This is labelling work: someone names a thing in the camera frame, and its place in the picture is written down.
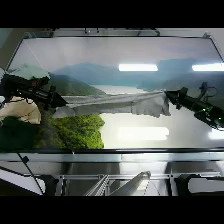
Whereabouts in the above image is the pale green garment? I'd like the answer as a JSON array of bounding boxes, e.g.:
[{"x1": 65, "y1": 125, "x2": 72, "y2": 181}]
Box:
[{"x1": 7, "y1": 63, "x2": 52, "y2": 82}]

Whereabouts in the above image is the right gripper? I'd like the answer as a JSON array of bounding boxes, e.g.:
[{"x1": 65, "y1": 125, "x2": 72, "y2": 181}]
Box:
[{"x1": 165, "y1": 86, "x2": 189, "y2": 108}]

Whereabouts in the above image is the silver frame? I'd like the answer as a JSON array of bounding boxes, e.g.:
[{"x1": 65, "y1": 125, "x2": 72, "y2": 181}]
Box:
[{"x1": 0, "y1": 28, "x2": 224, "y2": 197}]

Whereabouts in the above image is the grey shirt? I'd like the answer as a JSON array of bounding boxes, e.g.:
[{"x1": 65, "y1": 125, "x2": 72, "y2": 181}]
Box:
[{"x1": 51, "y1": 90, "x2": 172, "y2": 120}]

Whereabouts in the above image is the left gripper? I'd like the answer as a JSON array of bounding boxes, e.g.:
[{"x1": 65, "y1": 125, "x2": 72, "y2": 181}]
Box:
[{"x1": 44, "y1": 90, "x2": 69, "y2": 111}]

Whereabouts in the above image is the beige garment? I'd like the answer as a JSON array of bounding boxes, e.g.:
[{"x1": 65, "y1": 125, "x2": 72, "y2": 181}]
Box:
[{"x1": 0, "y1": 96, "x2": 43, "y2": 125}]

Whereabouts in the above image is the black cable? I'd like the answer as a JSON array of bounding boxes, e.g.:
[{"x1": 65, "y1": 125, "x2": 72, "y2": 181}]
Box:
[{"x1": 16, "y1": 152, "x2": 45, "y2": 195}]

